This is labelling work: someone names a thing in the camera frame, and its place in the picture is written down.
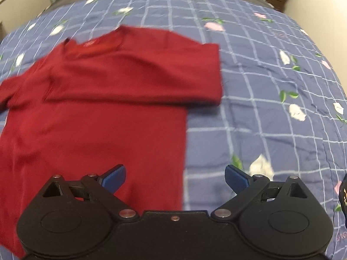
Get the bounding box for blue checked floral quilt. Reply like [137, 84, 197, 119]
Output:
[0, 0, 347, 260]

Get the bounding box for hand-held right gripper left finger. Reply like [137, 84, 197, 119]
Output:
[42, 164, 139, 220]

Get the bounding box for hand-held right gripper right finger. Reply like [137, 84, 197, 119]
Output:
[211, 165, 313, 219]

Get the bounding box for red t-shirt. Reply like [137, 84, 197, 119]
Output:
[0, 25, 224, 259]

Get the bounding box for dark printed cloth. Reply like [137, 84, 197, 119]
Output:
[335, 173, 347, 223]

